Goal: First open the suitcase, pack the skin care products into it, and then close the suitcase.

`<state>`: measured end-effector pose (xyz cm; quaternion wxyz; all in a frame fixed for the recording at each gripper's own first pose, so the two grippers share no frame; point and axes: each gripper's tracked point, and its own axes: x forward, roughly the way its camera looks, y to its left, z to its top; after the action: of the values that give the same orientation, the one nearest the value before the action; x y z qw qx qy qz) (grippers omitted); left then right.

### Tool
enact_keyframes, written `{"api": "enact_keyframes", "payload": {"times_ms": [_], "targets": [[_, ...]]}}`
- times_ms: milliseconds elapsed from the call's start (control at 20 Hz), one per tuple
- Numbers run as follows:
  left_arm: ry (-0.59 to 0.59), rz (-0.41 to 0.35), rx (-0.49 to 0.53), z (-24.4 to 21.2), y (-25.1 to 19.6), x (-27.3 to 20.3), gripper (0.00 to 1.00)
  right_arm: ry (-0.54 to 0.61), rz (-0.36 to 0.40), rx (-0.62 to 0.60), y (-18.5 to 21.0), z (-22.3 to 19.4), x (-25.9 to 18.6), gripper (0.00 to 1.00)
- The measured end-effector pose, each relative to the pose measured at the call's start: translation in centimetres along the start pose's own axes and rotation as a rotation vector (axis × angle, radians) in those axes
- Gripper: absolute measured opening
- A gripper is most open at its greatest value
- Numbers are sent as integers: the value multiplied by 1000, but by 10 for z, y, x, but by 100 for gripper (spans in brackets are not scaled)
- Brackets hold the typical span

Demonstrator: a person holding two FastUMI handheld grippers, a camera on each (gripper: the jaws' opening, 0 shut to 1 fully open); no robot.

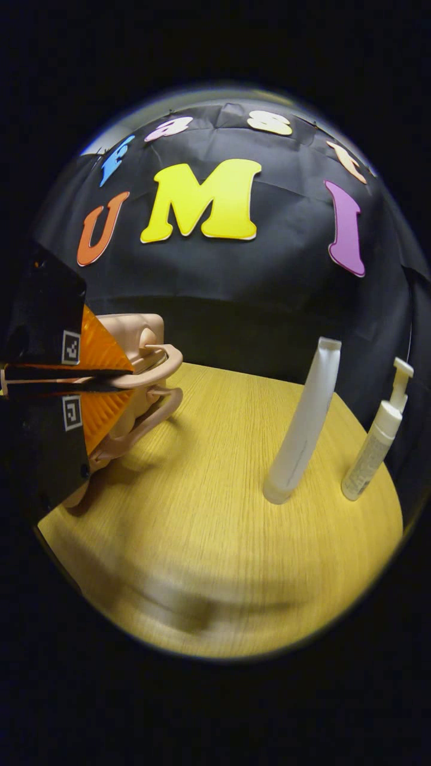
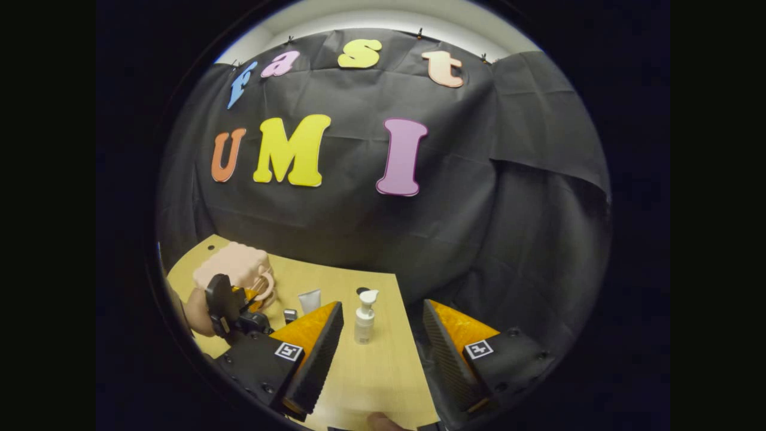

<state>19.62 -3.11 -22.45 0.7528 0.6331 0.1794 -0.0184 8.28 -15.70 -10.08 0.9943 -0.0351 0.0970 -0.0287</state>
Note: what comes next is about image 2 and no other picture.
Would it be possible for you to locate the black backdrop cloth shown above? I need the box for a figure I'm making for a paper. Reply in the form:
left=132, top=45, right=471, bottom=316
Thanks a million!
left=157, top=27, right=612, bottom=360

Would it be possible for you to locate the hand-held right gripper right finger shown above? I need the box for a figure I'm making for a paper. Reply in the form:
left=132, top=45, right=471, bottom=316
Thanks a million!
left=422, top=299, right=560, bottom=421

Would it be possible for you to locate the white pump bottle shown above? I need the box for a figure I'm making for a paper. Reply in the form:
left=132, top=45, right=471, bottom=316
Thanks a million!
left=354, top=289, right=379, bottom=345

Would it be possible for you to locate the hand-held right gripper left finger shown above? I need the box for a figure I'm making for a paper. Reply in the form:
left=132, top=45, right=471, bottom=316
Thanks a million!
left=214, top=301, right=345, bottom=423

